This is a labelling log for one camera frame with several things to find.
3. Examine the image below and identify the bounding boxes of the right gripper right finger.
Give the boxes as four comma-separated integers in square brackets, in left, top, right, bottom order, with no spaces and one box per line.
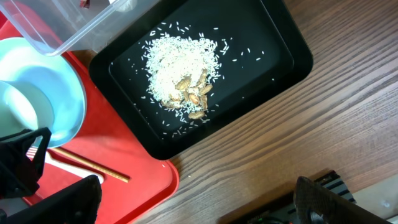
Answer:
[294,177,389,224]

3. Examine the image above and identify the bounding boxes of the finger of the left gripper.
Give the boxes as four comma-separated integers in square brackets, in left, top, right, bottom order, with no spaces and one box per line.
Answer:
[1,128,51,198]

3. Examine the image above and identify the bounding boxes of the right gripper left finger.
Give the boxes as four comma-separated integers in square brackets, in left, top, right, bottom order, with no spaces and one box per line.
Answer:
[1,175,102,224]

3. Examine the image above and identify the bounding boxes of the green bowl with leftovers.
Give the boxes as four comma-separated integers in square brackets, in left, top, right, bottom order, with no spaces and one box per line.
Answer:
[1,81,55,137]

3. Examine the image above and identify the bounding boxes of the rice and peanut scraps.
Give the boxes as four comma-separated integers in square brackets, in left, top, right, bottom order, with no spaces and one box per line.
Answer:
[130,21,274,139]

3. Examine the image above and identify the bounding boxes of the red snack wrapper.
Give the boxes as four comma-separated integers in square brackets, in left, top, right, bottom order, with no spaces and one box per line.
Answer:
[80,0,90,9]

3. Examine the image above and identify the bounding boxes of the white tissue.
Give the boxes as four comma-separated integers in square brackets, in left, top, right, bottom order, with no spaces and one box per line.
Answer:
[109,0,137,12]

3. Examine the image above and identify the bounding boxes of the black waste tray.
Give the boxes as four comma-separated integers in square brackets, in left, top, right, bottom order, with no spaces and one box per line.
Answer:
[89,0,313,160]

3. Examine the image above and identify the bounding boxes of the white plastic fork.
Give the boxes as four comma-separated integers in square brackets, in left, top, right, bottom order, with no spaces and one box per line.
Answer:
[45,151,104,184]

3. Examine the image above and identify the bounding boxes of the wooden chopstick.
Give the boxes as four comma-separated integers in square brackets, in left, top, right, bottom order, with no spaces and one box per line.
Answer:
[51,147,130,183]

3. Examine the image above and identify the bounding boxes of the light blue plate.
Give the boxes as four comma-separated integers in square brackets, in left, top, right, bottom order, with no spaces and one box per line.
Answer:
[1,37,86,147]

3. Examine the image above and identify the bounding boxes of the clear plastic bin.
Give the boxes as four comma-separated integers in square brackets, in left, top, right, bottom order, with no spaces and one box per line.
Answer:
[1,0,159,56]

